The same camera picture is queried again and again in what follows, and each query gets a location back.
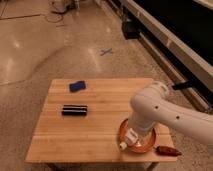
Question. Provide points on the white machine base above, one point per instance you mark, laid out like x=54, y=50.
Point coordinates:
x=62, y=6

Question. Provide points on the red chili pepper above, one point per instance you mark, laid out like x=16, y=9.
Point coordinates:
x=167, y=151

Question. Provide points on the wooden table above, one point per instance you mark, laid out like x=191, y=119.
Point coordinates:
x=91, y=138

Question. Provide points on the orange round plate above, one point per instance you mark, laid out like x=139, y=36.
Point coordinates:
x=145, y=142

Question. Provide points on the black rectangular eraser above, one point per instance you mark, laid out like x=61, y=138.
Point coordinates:
x=74, y=110

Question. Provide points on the blue sponge block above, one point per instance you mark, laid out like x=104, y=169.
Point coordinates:
x=77, y=86

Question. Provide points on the white squeeze bottle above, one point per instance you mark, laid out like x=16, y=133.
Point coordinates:
x=128, y=139

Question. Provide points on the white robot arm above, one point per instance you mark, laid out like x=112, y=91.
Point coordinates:
x=149, y=106

